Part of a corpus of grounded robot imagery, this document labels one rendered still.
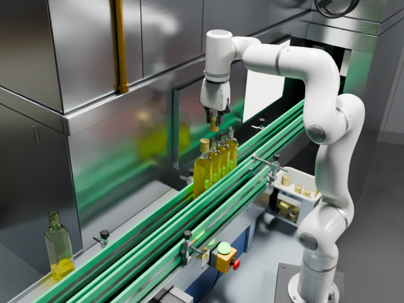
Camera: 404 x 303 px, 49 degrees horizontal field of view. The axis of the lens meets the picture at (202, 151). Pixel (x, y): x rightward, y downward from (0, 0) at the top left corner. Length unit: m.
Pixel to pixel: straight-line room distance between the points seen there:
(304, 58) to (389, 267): 2.20
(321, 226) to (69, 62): 0.89
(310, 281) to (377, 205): 2.15
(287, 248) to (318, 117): 0.94
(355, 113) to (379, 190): 2.65
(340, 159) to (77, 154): 0.78
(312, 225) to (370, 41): 1.26
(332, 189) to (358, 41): 1.21
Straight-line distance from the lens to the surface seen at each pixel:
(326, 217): 1.47
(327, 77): 1.25
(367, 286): 3.07
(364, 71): 2.49
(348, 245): 3.30
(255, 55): 1.36
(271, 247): 2.02
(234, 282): 1.86
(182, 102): 1.61
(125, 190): 1.58
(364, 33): 2.45
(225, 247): 1.60
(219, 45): 1.45
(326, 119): 1.22
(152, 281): 1.41
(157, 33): 1.46
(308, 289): 1.71
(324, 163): 1.36
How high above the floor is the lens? 2.13
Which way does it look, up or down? 32 degrees down
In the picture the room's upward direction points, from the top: 3 degrees clockwise
